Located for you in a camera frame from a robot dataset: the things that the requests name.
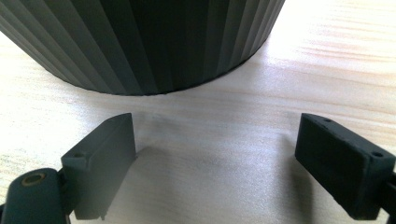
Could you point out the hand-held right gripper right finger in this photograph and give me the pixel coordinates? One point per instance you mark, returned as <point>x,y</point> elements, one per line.
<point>342,168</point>

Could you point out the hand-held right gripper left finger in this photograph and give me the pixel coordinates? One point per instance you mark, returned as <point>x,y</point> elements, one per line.
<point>99,161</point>

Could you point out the black ribbed trash bin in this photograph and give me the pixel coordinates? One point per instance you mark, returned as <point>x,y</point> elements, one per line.
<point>140,46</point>

